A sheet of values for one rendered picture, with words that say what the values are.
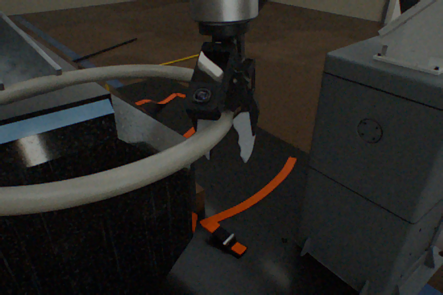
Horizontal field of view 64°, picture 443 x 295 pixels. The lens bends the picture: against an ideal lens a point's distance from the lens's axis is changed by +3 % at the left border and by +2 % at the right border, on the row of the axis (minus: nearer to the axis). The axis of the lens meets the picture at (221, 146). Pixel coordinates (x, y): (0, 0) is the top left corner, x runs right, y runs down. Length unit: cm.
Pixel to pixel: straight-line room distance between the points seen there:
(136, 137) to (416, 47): 77
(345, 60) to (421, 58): 19
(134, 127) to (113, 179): 57
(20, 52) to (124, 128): 28
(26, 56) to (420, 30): 96
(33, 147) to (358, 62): 87
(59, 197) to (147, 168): 9
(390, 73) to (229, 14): 68
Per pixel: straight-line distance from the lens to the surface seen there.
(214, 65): 46
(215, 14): 46
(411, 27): 109
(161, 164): 41
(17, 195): 42
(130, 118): 96
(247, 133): 52
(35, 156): 88
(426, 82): 104
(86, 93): 96
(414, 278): 165
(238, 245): 156
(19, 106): 95
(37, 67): 91
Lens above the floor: 119
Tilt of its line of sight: 33 degrees down
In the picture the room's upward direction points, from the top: straight up
